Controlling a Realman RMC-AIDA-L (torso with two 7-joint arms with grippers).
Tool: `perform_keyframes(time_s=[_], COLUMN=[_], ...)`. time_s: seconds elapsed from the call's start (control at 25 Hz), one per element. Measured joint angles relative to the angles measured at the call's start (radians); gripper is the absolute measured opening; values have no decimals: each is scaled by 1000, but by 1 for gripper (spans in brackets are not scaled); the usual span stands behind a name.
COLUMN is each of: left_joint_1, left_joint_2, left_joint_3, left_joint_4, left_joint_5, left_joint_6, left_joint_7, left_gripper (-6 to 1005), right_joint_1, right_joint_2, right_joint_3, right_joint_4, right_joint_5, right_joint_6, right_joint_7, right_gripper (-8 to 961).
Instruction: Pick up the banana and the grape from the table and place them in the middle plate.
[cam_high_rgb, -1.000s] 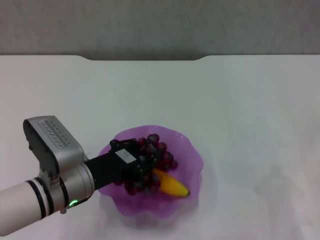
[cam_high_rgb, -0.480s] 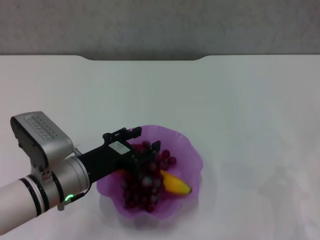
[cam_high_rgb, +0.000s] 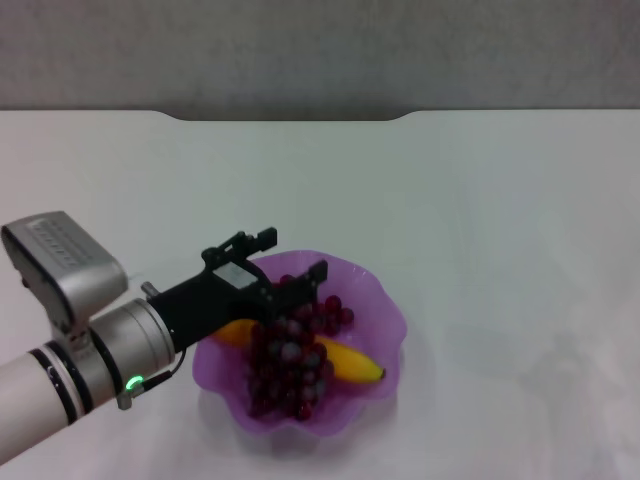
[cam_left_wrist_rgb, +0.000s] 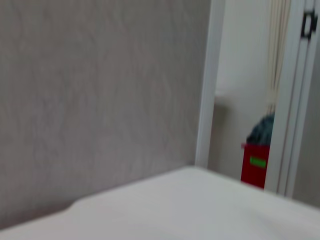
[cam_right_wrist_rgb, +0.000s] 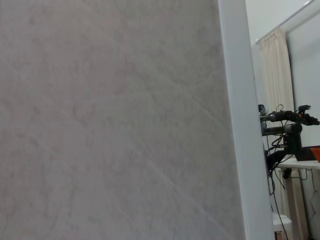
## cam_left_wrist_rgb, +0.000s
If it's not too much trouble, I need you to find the cream pleated curtain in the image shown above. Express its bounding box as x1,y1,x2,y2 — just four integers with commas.
266,0,292,119

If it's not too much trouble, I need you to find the white door frame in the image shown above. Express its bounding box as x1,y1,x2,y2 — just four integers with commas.
264,0,320,201

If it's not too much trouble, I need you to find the white partition frame post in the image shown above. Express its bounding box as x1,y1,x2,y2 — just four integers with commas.
194,0,227,171

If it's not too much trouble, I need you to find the black door bracket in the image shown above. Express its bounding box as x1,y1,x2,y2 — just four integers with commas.
300,10,318,39

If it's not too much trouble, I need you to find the red box with green label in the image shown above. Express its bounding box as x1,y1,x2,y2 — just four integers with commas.
240,142,272,190

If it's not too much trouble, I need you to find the dark teal cloth bundle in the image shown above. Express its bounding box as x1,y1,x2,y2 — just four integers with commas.
245,112,276,147

